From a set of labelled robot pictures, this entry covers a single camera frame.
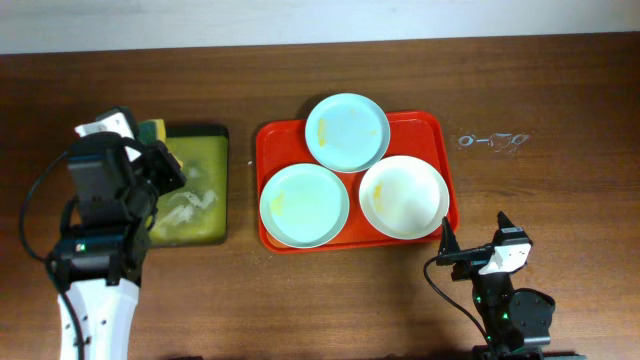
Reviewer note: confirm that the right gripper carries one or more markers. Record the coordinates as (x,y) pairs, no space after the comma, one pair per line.
(467,260)

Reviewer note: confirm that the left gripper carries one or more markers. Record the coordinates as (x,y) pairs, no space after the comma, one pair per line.
(167,167)

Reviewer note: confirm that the green and yellow sponge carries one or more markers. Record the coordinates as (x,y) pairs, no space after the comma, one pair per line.
(152,134)

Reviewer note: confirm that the light green plate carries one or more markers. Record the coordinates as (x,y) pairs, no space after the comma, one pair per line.
(304,206)

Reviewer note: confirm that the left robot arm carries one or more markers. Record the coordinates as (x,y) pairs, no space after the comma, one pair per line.
(96,266)

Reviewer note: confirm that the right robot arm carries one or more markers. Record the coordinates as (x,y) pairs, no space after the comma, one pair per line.
(515,322)

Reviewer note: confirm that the black tray with soapy water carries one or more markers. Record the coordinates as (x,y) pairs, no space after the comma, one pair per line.
(195,214)

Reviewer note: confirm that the red plastic tray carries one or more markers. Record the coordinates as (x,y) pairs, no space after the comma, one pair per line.
(413,133)

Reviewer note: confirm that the cream white plate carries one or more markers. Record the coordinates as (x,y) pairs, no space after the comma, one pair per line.
(404,197)

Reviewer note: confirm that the light blue plate at back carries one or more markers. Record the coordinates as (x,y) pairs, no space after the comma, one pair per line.
(347,132)

